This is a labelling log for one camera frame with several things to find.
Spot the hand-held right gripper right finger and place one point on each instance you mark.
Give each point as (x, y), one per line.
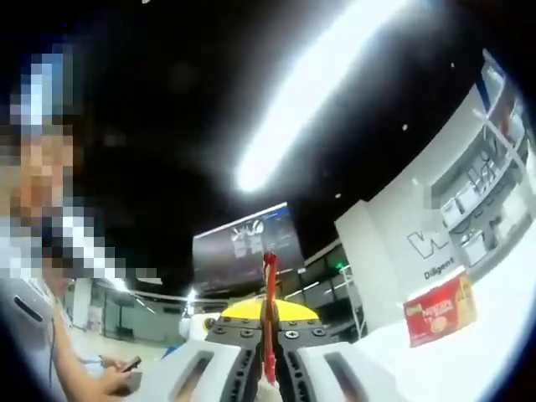
(372, 385)

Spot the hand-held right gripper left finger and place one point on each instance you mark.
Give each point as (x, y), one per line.
(171, 377)

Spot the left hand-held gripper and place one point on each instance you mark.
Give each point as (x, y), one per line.
(192, 331)

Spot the black smartphone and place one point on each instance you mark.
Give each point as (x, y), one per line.
(132, 363)

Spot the red coffee pouch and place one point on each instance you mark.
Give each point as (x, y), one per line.
(270, 289)

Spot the red coffee box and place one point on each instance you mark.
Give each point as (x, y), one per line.
(439, 310)

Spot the person's left hand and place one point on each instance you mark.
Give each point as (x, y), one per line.
(115, 379)

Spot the person's grey shirt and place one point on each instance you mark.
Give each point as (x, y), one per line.
(25, 360)

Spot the group of white storage bins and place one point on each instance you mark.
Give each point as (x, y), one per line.
(475, 247)

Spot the grey metal shelf rack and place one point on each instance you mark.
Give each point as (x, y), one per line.
(486, 138)

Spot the long ceiling light strip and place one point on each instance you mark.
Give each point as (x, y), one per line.
(314, 84)

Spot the large dark wall monitor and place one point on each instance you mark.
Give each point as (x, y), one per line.
(226, 259)

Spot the white metal frame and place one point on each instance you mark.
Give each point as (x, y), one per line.
(354, 301)

